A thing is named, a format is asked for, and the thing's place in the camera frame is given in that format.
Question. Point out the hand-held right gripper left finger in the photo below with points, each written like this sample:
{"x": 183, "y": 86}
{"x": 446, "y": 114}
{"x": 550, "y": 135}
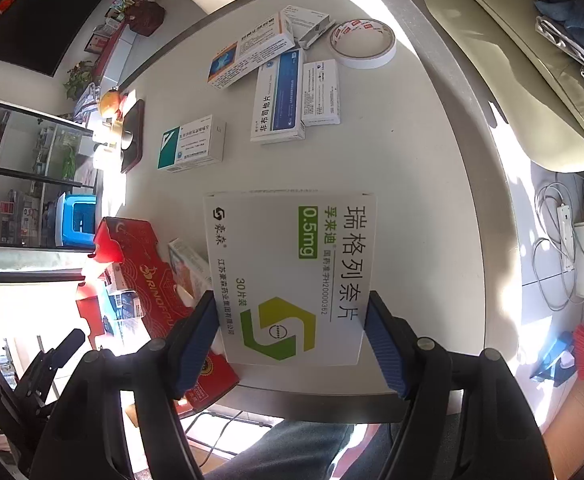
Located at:
{"x": 194, "y": 345}

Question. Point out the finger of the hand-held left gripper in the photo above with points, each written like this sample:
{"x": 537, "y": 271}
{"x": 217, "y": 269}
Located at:
{"x": 64, "y": 345}

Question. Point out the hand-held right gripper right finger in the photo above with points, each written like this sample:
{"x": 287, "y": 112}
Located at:
{"x": 387, "y": 345}

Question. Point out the red cardboard box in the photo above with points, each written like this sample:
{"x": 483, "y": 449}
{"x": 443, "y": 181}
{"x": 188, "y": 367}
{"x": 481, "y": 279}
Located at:
{"x": 151, "y": 280}

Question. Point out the white medicine box green logo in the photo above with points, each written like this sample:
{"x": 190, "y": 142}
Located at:
{"x": 292, "y": 270}

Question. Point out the dark green white medicine box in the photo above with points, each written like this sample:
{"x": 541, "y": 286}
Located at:
{"x": 191, "y": 145}

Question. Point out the blue orange white medicine box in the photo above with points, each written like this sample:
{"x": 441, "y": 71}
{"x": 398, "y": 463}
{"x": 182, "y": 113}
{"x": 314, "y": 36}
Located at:
{"x": 247, "y": 55}

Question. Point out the blue plastic stool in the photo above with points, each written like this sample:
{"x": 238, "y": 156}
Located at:
{"x": 79, "y": 210}

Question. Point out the blue dustpan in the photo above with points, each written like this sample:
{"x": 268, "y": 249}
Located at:
{"x": 554, "y": 360}

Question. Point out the glass display cabinet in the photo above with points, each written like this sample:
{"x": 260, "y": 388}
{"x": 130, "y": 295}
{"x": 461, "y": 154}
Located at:
{"x": 16, "y": 175}

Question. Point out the white power strip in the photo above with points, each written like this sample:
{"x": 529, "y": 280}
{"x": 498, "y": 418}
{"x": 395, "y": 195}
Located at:
{"x": 564, "y": 235}

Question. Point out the dark red phone tray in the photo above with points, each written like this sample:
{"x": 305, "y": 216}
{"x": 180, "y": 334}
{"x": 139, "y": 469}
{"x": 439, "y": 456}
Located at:
{"x": 134, "y": 125}

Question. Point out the striped cloth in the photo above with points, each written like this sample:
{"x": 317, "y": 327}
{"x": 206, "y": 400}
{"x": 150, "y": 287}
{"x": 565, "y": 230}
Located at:
{"x": 85, "y": 102}

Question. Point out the yellow mango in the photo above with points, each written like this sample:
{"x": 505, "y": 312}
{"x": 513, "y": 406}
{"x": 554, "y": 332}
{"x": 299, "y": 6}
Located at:
{"x": 107, "y": 102}

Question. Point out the small white medicine box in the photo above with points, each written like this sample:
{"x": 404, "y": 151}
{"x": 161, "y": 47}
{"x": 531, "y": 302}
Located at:
{"x": 322, "y": 92}

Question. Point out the long white blue medicine box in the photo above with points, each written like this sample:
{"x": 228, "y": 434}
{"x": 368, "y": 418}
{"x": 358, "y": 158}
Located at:
{"x": 279, "y": 95}

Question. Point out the green potted plant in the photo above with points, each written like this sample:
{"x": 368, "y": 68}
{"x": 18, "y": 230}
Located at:
{"x": 76, "y": 80}

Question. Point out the red printed white tape roll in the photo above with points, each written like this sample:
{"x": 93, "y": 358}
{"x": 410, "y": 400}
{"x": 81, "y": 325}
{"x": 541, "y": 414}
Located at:
{"x": 367, "y": 62}

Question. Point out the framed picture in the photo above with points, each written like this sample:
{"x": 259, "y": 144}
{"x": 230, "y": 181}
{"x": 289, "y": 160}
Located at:
{"x": 95, "y": 44}

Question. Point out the beige seat cushion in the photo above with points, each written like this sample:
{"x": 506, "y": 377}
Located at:
{"x": 512, "y": 60}

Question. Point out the dark red bag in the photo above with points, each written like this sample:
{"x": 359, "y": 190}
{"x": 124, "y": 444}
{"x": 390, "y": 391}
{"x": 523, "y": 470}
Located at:
{"x": 146, "y": 17}

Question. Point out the black television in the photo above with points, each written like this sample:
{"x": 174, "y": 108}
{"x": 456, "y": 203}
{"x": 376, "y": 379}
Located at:
{"x": 36, "y": 15}

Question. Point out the open white medicine box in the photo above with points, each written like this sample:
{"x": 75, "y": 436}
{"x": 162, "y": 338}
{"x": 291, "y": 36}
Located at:
{"x": 302, "y": 17}

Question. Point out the pile of clothes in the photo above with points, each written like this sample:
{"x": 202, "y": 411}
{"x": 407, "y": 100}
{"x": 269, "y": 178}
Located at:
{"x": 567, "y": 10}

